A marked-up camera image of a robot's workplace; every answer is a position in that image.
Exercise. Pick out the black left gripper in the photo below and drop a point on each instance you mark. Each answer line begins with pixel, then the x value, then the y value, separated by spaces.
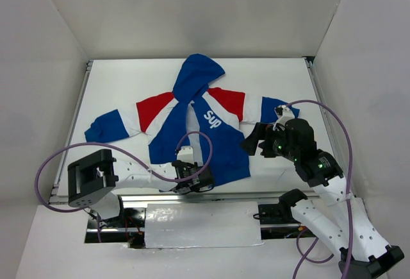
pixel 184 170

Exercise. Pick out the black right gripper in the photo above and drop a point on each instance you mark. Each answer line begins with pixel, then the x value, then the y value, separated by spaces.
pixel 262 139

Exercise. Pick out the blue white red hooded jacket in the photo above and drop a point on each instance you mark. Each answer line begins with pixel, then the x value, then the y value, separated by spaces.
pixel 193 114

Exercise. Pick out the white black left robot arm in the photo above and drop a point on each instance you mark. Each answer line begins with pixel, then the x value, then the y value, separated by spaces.
pixel 92 180

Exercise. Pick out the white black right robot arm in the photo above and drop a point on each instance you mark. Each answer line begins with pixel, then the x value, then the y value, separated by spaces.
pixel 361 251

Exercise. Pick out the white cover plate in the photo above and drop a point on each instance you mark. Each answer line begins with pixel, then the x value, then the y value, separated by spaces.
pixel 202 225

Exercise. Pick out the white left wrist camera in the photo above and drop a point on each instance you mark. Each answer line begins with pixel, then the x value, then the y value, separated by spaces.
pixel 185 154

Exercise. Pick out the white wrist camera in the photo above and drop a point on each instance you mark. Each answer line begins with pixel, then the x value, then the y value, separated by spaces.
pixel 185 154
pixel 284 114

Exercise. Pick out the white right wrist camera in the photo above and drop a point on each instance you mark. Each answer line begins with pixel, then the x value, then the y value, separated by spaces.
pixel 284 114

